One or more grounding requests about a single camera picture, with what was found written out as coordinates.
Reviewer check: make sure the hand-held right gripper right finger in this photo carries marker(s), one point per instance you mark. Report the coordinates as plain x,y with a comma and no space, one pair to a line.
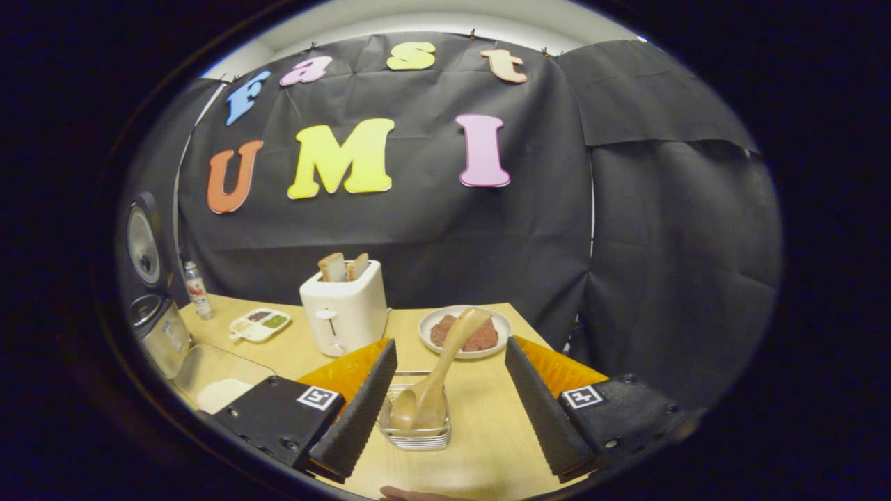
543,417

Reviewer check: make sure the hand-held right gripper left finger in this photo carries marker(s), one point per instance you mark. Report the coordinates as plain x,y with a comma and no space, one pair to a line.
358,417

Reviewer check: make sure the clear plastic rice container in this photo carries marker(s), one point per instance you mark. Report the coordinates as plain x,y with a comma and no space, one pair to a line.
209,362

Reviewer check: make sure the small clear bottle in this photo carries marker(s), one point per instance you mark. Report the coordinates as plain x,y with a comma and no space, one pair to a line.
198,292

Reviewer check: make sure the toasted bread slice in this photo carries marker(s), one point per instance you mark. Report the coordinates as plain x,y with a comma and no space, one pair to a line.
358,266
333,268

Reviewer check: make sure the brown meat piece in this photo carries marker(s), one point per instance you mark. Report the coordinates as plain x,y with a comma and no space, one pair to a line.
484,337
442,330

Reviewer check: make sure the clear glass chopstick holder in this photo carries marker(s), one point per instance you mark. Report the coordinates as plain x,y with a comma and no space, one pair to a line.
418,440

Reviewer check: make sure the white round plate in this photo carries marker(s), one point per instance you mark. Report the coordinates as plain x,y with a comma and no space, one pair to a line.
501,327

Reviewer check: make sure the dark grey rice cooker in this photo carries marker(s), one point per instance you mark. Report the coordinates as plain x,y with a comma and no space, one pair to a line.
163,341

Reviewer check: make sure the white divided spice dish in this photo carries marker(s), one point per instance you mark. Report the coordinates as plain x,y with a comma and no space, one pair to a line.
259,325

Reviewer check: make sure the white toaster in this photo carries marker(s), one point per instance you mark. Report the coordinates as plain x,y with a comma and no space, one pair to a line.
348,309

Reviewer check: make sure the black backdrop cloth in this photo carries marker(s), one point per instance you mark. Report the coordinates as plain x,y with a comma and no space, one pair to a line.
487,236

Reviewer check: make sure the wooden spoon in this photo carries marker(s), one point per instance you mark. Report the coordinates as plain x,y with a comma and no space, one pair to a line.
459,334

